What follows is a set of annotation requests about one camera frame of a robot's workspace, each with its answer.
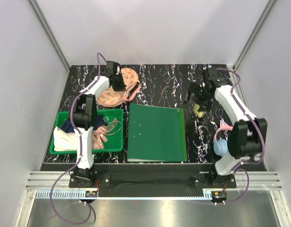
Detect blue pink cat headphones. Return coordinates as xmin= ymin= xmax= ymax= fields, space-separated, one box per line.
xmin=213 ymin=120 xmax=233 ymax=157

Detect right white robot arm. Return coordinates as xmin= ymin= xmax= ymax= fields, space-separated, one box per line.
xmin=184 ymin=66 xmax=268 ymax=188

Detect white cloth garment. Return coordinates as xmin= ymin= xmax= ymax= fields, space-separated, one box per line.
xmin=53 ymin=127 xmax=78 ymax=152

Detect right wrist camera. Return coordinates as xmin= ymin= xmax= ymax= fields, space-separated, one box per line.
xmin=202 ymin=67 xmax=221 ymax=84

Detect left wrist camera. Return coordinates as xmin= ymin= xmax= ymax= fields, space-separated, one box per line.
xmin=105 ymin=61 xmax=121 ymax=75

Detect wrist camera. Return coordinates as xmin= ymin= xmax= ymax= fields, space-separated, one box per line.
xmin=105 ymin=61 xmax=121 ymax=75
xmin=202 ymin=67 xmax=221 ymax=84

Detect navy blue garment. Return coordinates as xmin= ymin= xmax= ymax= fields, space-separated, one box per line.
xmin=59 ymin=114 xmax=107 ymax=133

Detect yellow paper cup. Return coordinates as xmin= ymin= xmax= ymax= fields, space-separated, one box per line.
xmin=193 ymin=104 xmax=206 ymax=118

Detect pink satin bra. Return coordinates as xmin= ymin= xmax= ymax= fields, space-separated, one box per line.
xmin=92 ymin=118 xmax=122 ymax=150

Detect green ring binder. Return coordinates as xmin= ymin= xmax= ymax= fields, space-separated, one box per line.
xmin=127 ymin=104 xmax=187 ymax=163

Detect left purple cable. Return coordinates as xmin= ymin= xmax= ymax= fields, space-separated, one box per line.
xmin=50 ymin=52 xmax=108 ymax=225

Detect purple cable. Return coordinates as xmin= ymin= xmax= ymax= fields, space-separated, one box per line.
xmin=206 ymin=68 xmax=265 ymax=205
xmin=50 ymin=52 xmax=108 ymax=225

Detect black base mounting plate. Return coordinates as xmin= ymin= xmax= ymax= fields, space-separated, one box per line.
xmin=69 ymin=171 xmax=236 ymax=189

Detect pink mesh laundry bag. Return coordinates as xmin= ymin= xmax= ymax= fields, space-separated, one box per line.
xmin=97 ymin=68 xmax=141 ymax=107

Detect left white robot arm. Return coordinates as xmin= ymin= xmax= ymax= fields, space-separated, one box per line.
xmin=70 ymin=64 xmax=125 ymax=187

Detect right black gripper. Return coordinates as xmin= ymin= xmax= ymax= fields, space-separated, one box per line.
xmin=182 ymin=82 xmax=213 ymax=113

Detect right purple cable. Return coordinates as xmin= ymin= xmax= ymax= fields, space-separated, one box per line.
xmin=206 ymin=68 xmax=265 ymax=205

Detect green plastic bin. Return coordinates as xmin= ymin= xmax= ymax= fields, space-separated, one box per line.
xmin=49 ymin=109 xmax=123 ymax=155

